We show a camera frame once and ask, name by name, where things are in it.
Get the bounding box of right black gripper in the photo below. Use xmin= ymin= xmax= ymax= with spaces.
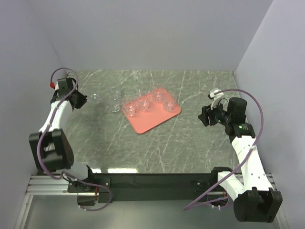
xmin=197 ymin=98 xmax=232 ymax=126

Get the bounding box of pink plastic tray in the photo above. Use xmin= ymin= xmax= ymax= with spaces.
xmin=123 ymin=88 xmax=181 ymax=134

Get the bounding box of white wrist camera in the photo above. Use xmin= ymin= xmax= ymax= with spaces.
xmin=50 ymin=81 xmax=59 ymax=91
xmin=208 ymin=88 xmax=224 ymax=110

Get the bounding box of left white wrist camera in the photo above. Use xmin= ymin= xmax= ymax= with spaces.
xmin=50 ymin=81 xmax=59 ymax=91

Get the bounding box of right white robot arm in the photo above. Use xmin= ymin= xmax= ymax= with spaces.
xmin=198 ymin=97 xmax=283 ymax=223

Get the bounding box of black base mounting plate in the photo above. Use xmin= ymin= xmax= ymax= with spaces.
xmin=68 ymin=173 xmax=216 ymax=203

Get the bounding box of aluminium frame rail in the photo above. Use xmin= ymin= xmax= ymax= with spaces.
xmin=26 ymin=173 xmax=279 ymax=196

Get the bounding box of clear glass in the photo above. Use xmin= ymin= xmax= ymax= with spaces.
xmin=150 ymin=85 xmax=164 ymax=103
xmin=122 ymin=97 xmax=136 ymax=116
xmin=91 ymin=94 xmax=100 ymax=104
xmin=110 ymin=102 xmax=121 ymax=113
xmin=137 ymin=94 xmax=151 ymax=111
xmin=162 ymin=94 xmax=176 ymax=112

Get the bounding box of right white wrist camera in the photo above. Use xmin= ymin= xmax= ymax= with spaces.
xmin=208 ymin=88 xmax=224 ymax=110

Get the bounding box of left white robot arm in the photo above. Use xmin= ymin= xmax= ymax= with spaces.
xmin=29 ymin=77 xmax=96 ymax=192

